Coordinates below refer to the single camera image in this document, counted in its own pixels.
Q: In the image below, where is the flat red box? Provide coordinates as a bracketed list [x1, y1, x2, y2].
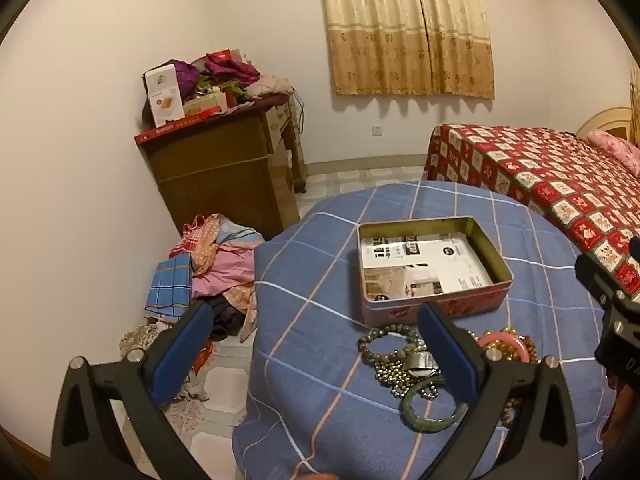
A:
[134, 105, 223, 147]

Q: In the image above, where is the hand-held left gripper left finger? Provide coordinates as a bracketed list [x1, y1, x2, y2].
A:
[50, 300, 216, 480]

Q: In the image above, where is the white carton box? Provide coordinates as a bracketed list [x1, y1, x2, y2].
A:
[144, 64, 184, 128]

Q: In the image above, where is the gold bead bracelet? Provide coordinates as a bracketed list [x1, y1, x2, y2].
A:
[487, 327, 538, 363]

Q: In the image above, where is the blue checked tablecloth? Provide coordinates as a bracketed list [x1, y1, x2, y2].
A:
[232, 180, 621, 480]

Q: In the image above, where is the green jade bangle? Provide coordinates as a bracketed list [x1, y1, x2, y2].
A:
[402, 377, 470, 433]

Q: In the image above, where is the blue plaid cloth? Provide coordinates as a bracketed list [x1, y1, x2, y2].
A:
[145, 252, 195, 323]

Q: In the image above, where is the dark hanging cable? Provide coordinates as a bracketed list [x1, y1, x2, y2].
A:
[292, 87, 307, 136]

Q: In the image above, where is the beige round headboard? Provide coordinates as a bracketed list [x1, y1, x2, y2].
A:
[575, 106, 640, 146]

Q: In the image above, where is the pile of purple clothes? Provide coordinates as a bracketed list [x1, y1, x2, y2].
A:
[172, 52, 296, 108]

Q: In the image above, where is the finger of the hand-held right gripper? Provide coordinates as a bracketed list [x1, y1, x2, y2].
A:
[575, 252, 640, 313]

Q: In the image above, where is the pile of pink clothes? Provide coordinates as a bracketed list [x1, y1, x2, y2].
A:
[167, 212, 266, 343]

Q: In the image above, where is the white lace cloth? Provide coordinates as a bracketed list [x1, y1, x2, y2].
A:
[119, 322, 168, 361]

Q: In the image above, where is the gold ball chain necklace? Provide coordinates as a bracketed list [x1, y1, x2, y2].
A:
[372, 340, 446, 401]

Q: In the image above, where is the beige patterned curtain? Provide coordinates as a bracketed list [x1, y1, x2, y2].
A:
[319, 0, 496, 100]
[627, 60, 640, 133]

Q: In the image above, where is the beige cardboard box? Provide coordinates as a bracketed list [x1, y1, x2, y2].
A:
[182, 94, 223, 117]

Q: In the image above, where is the silver mesh wristwatch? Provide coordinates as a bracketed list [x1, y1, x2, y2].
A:
[405, 352, 443, 378]

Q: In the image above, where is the pink bangle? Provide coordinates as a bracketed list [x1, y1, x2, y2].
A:
[475, 331, 531, 363]

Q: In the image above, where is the bed with red patterned cover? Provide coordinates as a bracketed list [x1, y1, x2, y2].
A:
[424, 124, 640, 306]

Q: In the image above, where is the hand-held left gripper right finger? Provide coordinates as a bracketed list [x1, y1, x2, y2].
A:
[417, 302, 581, 480]

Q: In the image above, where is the brown wooden cabinet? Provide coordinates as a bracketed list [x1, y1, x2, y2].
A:
[137, 92, 308, 241]

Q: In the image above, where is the pink metal tin box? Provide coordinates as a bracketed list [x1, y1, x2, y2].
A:
[357, 216, 515, 328]

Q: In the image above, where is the grey bead bracelet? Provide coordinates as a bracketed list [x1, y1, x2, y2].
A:
[357, 324, 426, 361]

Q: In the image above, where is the pink pillow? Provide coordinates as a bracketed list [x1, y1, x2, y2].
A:
[587, 129, 640, 177]

